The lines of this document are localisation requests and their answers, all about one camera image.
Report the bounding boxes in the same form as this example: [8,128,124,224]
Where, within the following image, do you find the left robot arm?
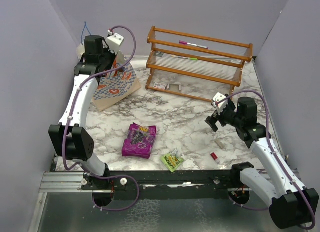
[48,35,116,189]

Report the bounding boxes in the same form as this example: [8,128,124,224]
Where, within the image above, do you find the checkered paper bag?
[76,21,142,112]

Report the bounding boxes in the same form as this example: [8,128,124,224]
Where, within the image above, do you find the green marker pen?
[172,54,198,61]

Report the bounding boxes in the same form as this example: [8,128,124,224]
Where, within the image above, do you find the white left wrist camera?
[105,30,125,54]

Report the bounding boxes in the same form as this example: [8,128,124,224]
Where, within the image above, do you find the red lip balm tube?
[211,152,220,164]

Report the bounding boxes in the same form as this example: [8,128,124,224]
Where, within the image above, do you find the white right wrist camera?
[211,92,228,114]

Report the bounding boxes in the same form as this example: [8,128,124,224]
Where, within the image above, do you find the pink marker pen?
[179,40,208,49]

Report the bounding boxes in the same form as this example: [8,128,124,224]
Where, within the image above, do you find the small red white card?
[153,82,167,90]

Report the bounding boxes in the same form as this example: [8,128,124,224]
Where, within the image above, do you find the orange snack bag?
[112,55,123,76]

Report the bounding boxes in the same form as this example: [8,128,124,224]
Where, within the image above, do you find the light green candy packet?
[160,148,184,173]

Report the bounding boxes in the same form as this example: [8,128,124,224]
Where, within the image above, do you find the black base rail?
[81,170,247,201]

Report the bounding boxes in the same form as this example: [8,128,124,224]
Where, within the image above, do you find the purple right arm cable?
[216,89,317,230]

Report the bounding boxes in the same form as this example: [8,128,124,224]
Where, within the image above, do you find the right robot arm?
[205,93,319,229]

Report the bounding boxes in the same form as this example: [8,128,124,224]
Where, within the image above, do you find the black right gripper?
[205,101,244,131]

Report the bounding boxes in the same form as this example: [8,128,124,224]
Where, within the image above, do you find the wooden shelf rack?
[145,26,254,101]

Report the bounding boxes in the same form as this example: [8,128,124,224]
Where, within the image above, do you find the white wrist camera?
[211,92,228,114]
[105,30,125,54]

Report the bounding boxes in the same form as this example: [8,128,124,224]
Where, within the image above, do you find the small beige wrapper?
[214,138,226,149]

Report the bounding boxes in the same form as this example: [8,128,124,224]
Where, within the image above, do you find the purple raisin snack bag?
[121,123,157,159]

